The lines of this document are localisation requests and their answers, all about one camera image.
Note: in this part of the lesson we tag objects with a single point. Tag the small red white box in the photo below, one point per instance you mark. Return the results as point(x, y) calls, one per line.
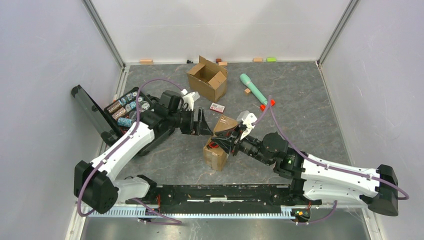
point(217, 108)

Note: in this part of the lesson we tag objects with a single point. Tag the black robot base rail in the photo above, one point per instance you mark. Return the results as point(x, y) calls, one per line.
point(224, 198)

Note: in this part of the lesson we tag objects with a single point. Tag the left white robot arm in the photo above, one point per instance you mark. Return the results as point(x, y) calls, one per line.
point(96, 183)

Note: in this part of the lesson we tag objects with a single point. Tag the tan block far left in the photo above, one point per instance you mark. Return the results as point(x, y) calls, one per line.
point(146, 61)

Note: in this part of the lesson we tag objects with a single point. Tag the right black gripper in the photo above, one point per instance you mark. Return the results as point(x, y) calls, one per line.
point(224, 138)

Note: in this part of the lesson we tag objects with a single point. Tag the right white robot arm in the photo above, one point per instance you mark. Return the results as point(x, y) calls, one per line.
point(317, 180)

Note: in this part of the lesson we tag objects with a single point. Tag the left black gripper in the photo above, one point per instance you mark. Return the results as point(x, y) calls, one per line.
point(201, 127)

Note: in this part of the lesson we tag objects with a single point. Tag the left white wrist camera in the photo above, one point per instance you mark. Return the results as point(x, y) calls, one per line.
point(189, 99)

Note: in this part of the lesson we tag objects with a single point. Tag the black case with poker chips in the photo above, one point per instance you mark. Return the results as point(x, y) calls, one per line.
point(113, 121)

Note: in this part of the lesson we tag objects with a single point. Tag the brown cardboard express box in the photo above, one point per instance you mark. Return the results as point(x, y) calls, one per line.
point(208, 79)

